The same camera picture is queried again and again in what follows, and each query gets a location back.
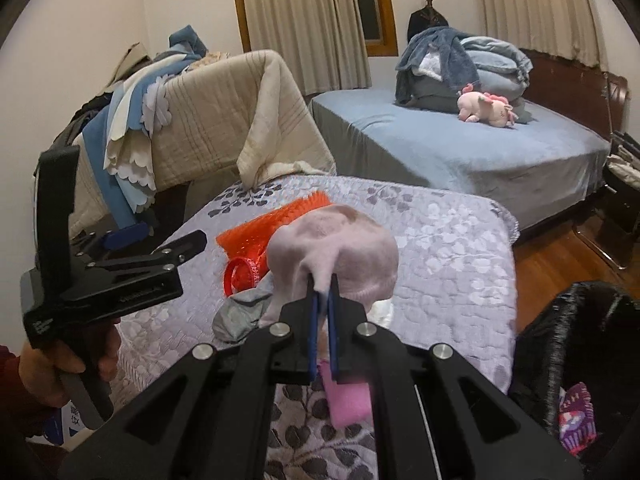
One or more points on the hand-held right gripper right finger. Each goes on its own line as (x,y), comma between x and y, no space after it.
(334,337)

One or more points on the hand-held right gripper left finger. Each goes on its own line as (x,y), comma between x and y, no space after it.
(312,332)

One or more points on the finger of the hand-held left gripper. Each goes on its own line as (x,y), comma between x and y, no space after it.
(180,247)
(125,236)

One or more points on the bright pink sock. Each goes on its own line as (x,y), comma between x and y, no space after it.
(347,400)

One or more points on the grey sock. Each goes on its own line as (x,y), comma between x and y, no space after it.
(240,317)

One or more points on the orange foam mesh sleeve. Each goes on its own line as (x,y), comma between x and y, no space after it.
(260,232)

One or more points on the light pink sock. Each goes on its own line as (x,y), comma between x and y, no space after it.
(340,255)

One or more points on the bin with black bag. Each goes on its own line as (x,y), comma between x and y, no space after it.
(550,340)

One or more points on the person's left forearm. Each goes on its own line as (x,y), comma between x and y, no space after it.
(7,385)

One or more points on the person's left hand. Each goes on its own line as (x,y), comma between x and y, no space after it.
(40,375)

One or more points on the dark cloth pile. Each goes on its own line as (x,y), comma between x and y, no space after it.
(80,120)

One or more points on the grey floral quilt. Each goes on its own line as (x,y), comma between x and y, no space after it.
(440,270)

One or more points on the blue white scalloped cloth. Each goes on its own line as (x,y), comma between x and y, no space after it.
(125,110)

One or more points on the blue white carton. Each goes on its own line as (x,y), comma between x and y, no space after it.
(65,422)

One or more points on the beige quilted cover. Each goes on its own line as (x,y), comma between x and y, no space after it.
(215,110)

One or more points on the bed with blue sheet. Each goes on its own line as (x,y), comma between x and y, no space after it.
(450,150)

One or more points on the beige curtain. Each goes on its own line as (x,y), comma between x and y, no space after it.
(540,10)
(300,25)

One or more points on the purple patterned sock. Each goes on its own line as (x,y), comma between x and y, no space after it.
(575,420)

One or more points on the pink plush toy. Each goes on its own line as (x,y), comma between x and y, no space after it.
(480,107)

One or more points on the blue fleece robe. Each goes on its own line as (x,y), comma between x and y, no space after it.
(430,55)

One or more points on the wooden framed window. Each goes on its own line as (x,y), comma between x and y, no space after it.
(372,5)

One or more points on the folded blue duvet pile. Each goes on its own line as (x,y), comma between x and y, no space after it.
(500,60)

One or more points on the grey seat cushion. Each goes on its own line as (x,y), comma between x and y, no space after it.
(625,167)

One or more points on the wooden headboard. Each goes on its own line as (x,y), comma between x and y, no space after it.
(565,85)

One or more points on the black metal frame chair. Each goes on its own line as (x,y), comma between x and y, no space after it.
(620,210)

